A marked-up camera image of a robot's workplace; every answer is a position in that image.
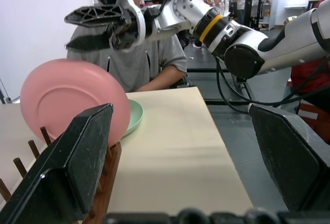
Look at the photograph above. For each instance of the person in grey shirt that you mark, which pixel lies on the person in grey shirt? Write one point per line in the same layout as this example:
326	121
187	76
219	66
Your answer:
129	64

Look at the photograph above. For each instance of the green plate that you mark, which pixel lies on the green plate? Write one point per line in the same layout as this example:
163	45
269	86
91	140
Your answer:
135	116

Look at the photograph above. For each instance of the wooden dish rack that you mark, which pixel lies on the wooden dish rack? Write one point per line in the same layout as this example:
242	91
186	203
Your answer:
113	162

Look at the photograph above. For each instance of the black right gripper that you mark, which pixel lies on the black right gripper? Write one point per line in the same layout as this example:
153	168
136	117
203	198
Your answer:
125	34

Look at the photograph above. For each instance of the white shelf unit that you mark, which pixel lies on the white shelf unit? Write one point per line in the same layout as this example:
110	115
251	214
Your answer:
265	0

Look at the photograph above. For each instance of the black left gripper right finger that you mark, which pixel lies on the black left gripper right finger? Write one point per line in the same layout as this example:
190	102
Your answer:
291	157

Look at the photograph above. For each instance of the pink plate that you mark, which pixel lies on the pink plate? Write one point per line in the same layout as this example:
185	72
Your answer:
64	92

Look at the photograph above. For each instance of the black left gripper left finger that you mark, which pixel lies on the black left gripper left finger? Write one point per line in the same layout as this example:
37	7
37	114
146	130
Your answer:
51	182

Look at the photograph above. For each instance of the person in red clothes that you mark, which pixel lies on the person in red clothes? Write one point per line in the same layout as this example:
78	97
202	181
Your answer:
309	79

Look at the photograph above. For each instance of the black metal rack post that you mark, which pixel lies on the black metal rack post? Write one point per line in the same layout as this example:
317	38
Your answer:
251	0

